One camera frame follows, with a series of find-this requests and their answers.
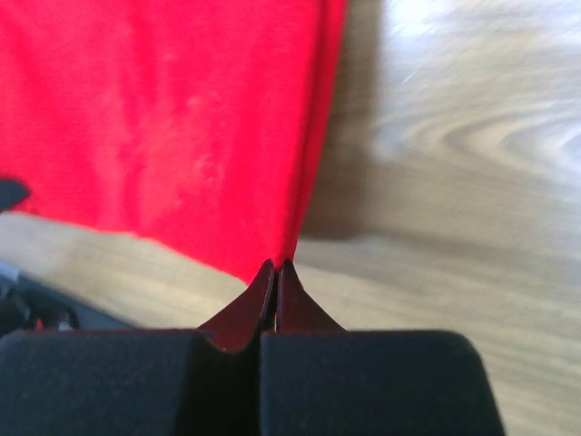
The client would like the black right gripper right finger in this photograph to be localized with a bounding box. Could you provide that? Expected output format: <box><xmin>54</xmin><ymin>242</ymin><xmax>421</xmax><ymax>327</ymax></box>
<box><xmin>261</xmin><ymin>262</ymin><xmax>505</xmax><ymax>435</ymax></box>

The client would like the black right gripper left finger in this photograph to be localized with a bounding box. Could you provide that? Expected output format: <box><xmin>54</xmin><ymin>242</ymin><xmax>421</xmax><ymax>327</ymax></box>
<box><xmin>1</xmin><ymin>262</ymin><xmax>275</xmax><ymax>435</ymax></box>

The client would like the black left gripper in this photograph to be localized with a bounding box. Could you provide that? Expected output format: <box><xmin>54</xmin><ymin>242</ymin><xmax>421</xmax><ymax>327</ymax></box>
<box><xmin>0</xmin><ymin>179</ymin><xmax>133</xmax><ymax>330</ymax></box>

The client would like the red t shirt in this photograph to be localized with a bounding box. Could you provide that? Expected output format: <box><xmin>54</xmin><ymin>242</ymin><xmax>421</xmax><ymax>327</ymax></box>
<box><xmin>1</xmin><ymin>1</ymin><xmax>346</xmax><ymax>281</ymax></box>

